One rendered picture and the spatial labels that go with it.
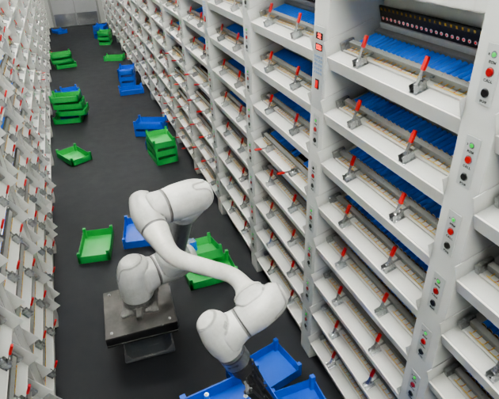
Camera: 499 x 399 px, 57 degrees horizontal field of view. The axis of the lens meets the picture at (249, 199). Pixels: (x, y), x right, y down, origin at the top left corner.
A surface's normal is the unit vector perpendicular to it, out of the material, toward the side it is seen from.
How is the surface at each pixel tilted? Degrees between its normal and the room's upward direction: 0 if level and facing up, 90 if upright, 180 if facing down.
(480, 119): 90
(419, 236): 18
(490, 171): 90
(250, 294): 24
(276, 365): 0
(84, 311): 0
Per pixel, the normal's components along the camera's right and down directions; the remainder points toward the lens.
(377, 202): -0.32, -0.75
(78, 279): -0.03, -0.85
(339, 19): 0.36, 0.48
